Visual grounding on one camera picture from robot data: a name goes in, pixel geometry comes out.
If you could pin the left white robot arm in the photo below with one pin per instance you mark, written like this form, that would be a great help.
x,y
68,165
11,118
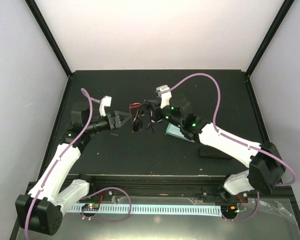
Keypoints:
x,y
42,209

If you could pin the green lined glasses case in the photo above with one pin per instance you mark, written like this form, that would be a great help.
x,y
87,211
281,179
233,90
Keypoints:
x,y
175,132

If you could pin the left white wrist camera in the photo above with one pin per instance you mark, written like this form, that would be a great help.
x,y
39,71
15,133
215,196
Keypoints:
x,y
104,103

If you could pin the right black frame post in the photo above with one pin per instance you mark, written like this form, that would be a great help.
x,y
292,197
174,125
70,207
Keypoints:
x,y
272,30

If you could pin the right circuit board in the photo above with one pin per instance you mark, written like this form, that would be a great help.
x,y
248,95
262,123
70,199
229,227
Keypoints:
x,y
228,209

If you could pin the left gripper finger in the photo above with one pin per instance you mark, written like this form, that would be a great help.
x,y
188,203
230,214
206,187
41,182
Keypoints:
x,y
121,114
120,120

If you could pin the white slotted cable duct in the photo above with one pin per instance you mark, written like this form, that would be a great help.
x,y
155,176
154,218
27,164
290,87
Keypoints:
x,y
152,209

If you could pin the left black frame post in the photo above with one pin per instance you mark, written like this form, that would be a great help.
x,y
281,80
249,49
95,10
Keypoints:
x,y
38,16

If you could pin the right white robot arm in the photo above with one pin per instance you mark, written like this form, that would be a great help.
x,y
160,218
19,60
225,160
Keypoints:
x,y
262,160

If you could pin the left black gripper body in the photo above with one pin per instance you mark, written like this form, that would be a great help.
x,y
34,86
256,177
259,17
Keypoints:
x,y
112,126

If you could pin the circuit board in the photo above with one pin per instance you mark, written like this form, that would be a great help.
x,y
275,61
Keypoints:
x,y
90,207
228,209

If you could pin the left circuit board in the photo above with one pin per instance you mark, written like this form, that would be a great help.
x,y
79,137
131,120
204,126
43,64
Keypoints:
x,y
90,207

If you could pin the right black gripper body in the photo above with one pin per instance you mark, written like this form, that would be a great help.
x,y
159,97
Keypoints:
x,y
157,116

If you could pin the black glasses case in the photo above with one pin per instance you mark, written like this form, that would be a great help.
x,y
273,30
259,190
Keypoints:
x,y
213,153

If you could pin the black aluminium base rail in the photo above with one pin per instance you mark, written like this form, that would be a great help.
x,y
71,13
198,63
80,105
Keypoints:
x,y
155,186

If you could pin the black frame post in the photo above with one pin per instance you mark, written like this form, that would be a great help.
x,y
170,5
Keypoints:
x,y
38,16
272,30

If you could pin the black round sunglasses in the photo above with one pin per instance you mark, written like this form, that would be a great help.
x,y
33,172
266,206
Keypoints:
x,y
138,125

